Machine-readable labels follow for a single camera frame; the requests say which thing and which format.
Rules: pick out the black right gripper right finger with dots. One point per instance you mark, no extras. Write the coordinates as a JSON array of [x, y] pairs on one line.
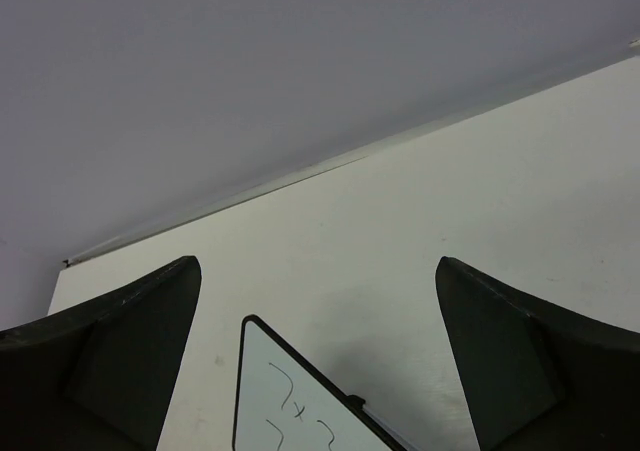
[[535, 375]]

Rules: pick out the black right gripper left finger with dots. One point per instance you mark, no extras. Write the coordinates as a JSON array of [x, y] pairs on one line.
[[100, 375]]

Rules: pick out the small black-framed whiteboard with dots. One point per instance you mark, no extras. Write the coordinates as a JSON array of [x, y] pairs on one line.
[[283, 402]]

